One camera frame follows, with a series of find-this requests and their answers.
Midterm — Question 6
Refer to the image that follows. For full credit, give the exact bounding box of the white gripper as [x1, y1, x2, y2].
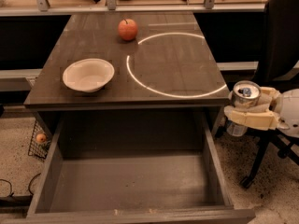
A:
[224, 87, 299, 138]

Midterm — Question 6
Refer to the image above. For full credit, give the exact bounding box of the silver redbull can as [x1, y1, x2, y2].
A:
[224, 80, 261, 137]

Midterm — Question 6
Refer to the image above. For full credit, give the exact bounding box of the open grey top drawer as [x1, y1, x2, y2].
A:
[3, 109, 255, 224]

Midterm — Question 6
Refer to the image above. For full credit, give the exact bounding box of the black office chair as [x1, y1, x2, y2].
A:
[237, 0, 299, 189]

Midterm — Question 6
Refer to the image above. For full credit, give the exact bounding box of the dark wooden cabinet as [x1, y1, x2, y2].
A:
[24, 12, 229, 133]

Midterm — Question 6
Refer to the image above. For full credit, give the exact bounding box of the red apple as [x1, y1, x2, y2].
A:
[118, 19, 138, 41]

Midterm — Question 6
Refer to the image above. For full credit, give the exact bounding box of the white bowl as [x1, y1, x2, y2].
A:
[63, 58, 115, 92]

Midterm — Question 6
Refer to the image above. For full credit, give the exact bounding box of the small orange fruit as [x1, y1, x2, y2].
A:
[36, 133, 47, 143]

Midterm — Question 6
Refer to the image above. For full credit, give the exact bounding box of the black wire basket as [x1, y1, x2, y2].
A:
[28, 121, 50, 161]

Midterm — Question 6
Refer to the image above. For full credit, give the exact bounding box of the black floor cable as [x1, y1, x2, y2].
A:
[0, 171, 42, 207]

